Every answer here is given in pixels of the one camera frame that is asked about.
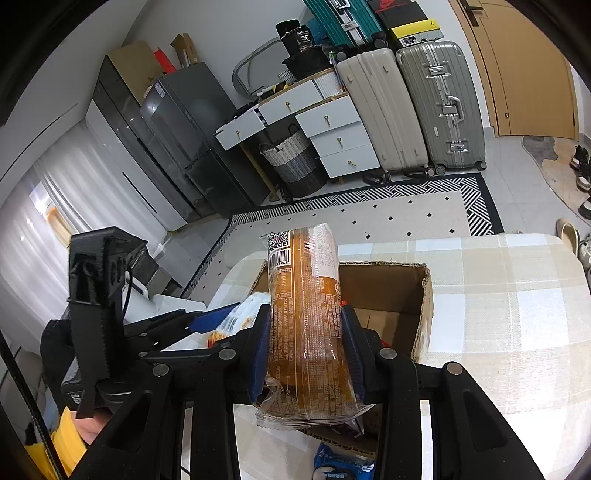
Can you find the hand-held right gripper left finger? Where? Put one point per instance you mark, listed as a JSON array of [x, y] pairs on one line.
[[258, 383]]

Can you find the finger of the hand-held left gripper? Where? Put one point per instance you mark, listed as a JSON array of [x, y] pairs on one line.
[[217, 314], [194, 348]]

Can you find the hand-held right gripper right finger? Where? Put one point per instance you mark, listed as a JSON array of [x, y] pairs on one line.
[[355, 369]]

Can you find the red noodle snack packet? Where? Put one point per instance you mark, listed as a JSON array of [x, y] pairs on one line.
[[240, 314]]

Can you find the orange bread packet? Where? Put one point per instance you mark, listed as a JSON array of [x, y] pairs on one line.
[[304, 323]]

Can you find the brown cardboard box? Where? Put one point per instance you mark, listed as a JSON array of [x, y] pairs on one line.
[[388, 295]]

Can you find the person's left forearm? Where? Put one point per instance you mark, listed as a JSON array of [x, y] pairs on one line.
[[69, 443]]

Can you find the person's left hand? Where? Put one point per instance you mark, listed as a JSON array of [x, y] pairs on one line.
[[55, 355]]

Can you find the purple snack bag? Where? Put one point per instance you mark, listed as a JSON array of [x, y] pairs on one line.
[[346, 427]]

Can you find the blue cookie packet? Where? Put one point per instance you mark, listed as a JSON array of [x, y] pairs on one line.
[[341, 466]]

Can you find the white curtain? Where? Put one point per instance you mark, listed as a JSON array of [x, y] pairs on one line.
[[69, 198]]

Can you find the checked tablecloth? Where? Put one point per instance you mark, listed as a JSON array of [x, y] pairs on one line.
[[508, 323]]

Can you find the black and white patterned rug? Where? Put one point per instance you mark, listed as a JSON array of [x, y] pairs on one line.
[[392, 207]]

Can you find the woven laundry basket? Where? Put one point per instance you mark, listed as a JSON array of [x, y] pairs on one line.
[[295, 161]]

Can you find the grey refrigerator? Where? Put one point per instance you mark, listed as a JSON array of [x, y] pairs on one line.
[[194, 134]]

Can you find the dark glass cabinet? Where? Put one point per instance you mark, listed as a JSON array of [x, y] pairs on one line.
[[124, 138]]

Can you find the white drawer cabinet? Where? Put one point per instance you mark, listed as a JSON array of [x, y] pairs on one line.
[[323, 124]]

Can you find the beige slipper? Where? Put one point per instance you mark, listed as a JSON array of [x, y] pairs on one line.
[[568, 235]]

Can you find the flat cardboard sheet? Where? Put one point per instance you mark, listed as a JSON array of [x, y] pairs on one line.
[[134, 69]]

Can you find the beige suitcase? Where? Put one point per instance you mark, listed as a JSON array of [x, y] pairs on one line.
[[383, 110]]

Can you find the silver suitcase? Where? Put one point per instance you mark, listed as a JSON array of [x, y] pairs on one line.
[[443, 106]]

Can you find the black hat box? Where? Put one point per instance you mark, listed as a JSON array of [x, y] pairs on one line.
[[300, 41]]

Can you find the grey doormat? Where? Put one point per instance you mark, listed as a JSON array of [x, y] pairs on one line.
[[554, 161]]

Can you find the black and white sneaker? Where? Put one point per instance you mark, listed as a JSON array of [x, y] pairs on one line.
[[581, 159]]

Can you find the teal suitcase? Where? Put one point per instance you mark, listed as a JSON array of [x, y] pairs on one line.
[[344, 18]]

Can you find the black and yellow shoe box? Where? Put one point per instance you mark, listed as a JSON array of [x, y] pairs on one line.
[[413, 27]]

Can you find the wooden door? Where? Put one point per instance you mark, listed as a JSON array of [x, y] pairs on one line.
[[521, 64]]

